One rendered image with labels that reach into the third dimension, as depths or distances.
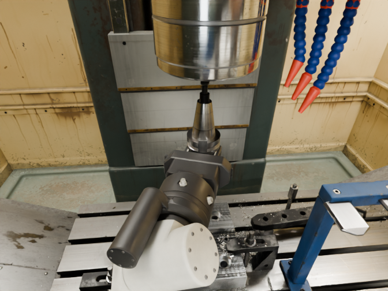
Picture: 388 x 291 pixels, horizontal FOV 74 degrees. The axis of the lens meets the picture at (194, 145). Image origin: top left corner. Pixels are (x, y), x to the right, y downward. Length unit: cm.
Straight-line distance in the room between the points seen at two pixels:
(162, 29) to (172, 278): 29
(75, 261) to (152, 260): 57
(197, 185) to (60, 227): 98
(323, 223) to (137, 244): 41
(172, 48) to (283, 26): 65
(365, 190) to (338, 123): 117
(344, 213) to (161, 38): 43
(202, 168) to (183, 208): 11
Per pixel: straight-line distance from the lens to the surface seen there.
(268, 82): 100
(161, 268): 30
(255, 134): 109
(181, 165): 43
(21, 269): 120
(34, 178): 174
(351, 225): 53
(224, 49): 34
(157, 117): 95
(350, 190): 58
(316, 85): 44
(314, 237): 63
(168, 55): 36
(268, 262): 77
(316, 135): 172
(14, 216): 133
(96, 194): 148
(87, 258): 85
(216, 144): 47
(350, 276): 88
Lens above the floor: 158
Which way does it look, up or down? 35 degrees down
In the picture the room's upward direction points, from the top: straight up
